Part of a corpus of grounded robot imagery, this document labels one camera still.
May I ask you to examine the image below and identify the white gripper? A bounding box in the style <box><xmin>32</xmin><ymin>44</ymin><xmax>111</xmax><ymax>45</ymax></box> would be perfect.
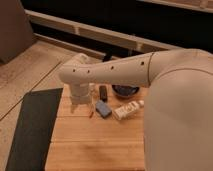
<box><xmin>69</xmin><ymin>83</ymin><xmax>91</xmax><ymax>105</ymax></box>

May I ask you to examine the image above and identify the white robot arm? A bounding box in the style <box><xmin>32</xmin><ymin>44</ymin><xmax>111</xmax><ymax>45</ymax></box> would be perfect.
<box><xmin>59</xmin><ymin>49</ymin><xmax>213</xmax><ymax>171</ymax></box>

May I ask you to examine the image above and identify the blue sponge block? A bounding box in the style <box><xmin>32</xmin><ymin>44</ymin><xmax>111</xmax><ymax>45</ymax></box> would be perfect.
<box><xmin>95</xmin><ymin>100</ymin><xmax>112</xmax><ymax>118</ymax></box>

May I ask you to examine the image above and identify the dark blue bowl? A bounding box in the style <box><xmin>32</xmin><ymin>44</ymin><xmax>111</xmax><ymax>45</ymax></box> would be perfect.
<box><xmin>112</xmin><ymin>85</ymin><xmax>140</xmax><ymax>99</ymax></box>

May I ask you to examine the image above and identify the white tube bottle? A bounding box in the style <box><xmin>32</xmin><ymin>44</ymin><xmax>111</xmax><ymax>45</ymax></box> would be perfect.
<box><xmin>113</xmin><ymin>100</ymin><xmax>144</xmax><ymax>120</ymax></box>

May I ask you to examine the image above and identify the black floor mat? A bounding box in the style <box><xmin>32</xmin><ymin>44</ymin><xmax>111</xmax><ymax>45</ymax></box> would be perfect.
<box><xmin>5</xmin><ymin>88</ymin><xmax>62</xmax><ymax>171</ymax></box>

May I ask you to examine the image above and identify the dark cabinet corner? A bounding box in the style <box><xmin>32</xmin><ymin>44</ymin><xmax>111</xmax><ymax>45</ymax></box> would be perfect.
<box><xmin>0</xmin><ymin>0</ymin><xmax>36</xmax><ymax>63</ymax></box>

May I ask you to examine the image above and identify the long wooden wall rail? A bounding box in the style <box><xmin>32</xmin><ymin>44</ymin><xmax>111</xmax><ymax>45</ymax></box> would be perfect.
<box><xmin>25</xmin><ymin>10</ymin><xmax>179</xmax><ymax>53</ymax></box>

